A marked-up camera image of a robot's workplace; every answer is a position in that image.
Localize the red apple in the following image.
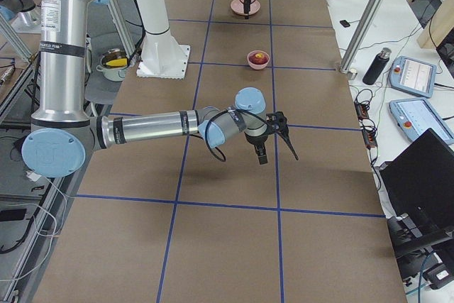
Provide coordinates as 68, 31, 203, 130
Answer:
249, 53, 268, 65

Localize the black camera cable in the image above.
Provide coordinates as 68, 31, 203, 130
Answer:
204, 109, 299, 162

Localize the black monitor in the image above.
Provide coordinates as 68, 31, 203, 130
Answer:
380, 128, 453, 228

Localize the black water bottle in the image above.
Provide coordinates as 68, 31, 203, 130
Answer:
362, 48, 392, 85

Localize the small black device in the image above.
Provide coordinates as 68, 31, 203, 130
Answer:
340, 20, 350, 28

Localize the lower teach pendant tablet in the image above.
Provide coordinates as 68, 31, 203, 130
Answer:
389, 98, 453, 145

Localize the white enamel pot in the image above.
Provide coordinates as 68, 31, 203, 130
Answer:
96, 48, 128, 82

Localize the aluminium frame post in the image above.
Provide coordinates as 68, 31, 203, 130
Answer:
338, 0, 384, 75

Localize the upper teach pendant tablet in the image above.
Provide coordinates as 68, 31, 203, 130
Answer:
389, 56, 437, 98

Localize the white pedestal column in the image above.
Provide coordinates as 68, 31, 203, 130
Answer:
136, 0, 190, 79

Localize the pink bowl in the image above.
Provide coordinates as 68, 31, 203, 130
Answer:
247, 50, 270, 70

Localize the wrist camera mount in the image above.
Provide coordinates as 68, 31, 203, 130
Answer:
266, 111, 289, 134

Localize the pink plate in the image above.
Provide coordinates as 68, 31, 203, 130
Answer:
230, 0, 262, 16

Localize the teach pendant tablet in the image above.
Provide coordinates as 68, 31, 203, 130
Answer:
389, 56, 437, 98
389, 98, 453, 145

